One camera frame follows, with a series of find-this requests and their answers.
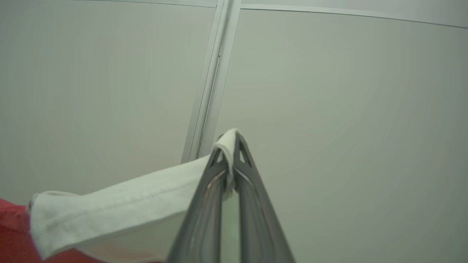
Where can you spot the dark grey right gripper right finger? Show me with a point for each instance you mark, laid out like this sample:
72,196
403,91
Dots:
256,226

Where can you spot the red shorts with white trim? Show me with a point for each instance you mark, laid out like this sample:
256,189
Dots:
128,204

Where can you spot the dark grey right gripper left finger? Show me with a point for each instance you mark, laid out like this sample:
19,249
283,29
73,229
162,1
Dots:
201,226

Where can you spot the grey double frame post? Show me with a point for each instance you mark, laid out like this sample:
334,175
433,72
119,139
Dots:
219,84

